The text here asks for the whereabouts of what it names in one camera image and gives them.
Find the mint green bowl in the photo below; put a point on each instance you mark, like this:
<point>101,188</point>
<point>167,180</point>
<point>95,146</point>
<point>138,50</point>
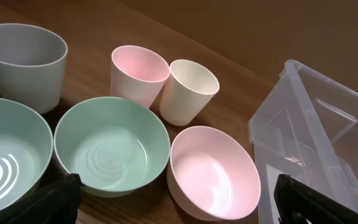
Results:
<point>26,147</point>
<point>116,146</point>

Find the grey plastic cup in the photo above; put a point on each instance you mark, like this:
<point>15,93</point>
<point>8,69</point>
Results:
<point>32,65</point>

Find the pink plastic bowl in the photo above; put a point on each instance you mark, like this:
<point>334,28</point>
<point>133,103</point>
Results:
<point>211,176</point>

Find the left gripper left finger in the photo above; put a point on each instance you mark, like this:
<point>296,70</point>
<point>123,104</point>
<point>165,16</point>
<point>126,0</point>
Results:
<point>57,202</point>

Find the pink plastic cup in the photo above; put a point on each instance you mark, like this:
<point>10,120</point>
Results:
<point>137,74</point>

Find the mint green bowl right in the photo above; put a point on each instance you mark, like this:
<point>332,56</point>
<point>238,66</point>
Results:
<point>116,146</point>

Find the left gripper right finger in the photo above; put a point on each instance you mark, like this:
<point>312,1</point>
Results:
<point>299,204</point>

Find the mint green bowl left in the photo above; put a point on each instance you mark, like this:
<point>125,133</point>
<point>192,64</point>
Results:
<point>26,147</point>

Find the cream plastic cup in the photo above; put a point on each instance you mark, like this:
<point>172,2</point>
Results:
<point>188,90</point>

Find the clear plastic storage container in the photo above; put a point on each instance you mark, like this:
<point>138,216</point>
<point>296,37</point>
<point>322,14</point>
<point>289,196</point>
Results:
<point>307,127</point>

